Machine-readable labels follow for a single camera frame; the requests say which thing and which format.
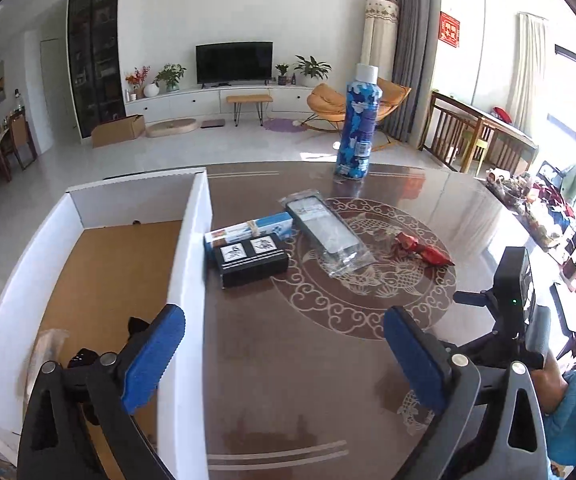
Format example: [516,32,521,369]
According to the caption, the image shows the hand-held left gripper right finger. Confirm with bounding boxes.
[383,305,549,480]

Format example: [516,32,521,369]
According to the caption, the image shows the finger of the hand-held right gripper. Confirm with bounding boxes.
[453,289,500,308]
[438,337,469,358]

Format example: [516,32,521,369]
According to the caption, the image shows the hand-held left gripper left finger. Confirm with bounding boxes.
[16,303,186,480]

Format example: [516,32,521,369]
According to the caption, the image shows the red foil candy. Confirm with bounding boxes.
[392,232,422,257]
[415,245,457,267]

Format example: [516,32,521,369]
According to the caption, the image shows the white cardboard box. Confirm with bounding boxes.
[0,167,212,480]

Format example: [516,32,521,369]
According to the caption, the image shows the black printed carton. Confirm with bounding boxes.
[213,234,290,289]

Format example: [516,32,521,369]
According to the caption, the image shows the clear plastic packet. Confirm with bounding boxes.
[279,191,376,278]

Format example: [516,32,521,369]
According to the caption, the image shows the blue and white carton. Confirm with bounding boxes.
[204,212,295,253]

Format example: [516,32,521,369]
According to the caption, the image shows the brown patterned desktop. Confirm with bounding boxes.
[103,160,576,480]

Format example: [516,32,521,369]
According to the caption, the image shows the person's right hand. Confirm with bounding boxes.
[538,352,572,414]

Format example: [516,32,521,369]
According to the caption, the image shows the pile of colourful clutter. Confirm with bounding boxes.
[485,160,576,341]

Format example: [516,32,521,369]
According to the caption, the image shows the slatted wooden table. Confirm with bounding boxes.
[420,91,539,176]

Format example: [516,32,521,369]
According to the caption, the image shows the blue camouflage spray can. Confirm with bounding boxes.
[334,63,383,181]

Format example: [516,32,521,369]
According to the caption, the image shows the white curtain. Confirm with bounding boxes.
[505,12,549,126]

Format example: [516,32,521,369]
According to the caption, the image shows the brown cardboard box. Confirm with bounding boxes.
[91,114,146,148]

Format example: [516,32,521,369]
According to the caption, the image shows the beige oval pet bed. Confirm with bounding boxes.
[145,116,198,137]

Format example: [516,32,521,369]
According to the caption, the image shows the orange rocking chair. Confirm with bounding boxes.
[298,80,412,138]

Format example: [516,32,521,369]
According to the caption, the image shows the purple round rug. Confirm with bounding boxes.
[262,117,309,132]

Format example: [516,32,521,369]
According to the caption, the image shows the wooden dining chair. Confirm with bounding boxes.
[8,112,38,168]

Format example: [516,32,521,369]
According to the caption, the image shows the white television cabinet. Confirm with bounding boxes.
[124,84,326,123]

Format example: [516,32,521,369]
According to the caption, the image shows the grey curtain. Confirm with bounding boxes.
[384,0,443,143]

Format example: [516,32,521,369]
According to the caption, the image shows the small wooden bench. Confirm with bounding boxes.
[226,94,273,127]

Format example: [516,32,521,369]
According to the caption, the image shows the covered tower air conditioner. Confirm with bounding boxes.
[360,0,400,81]

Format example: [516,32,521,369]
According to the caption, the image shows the large leafy potted plant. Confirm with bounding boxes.
[293,55,332,86]

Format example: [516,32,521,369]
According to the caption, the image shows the red flower bouquet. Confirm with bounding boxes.
[124,66,152,100]

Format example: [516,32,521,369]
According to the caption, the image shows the green potted plant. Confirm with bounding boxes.
[153,63,187,92]

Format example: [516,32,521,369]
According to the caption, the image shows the black television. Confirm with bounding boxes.
[195,41,274,86]

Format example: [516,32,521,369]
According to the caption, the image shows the dark glass display cabinet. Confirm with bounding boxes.
[66,0,121,139]

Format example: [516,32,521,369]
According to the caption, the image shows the red wall decoration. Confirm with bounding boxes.
[439,11,461,48]

